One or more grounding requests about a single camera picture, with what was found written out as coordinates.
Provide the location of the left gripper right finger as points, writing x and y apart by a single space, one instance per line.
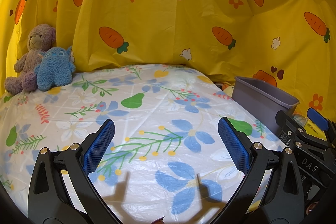
283 200

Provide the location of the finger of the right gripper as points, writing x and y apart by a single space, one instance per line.
318 119
295 137

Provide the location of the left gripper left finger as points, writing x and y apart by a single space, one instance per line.
49 201

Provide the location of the grey plastic trash bin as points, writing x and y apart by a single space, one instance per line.
263 100

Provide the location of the yellow carrot print curtain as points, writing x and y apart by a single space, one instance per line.
287 42

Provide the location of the floral bed sheet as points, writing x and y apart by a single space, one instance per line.
166 159

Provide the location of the blue plush monster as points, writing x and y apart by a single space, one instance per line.
55 69

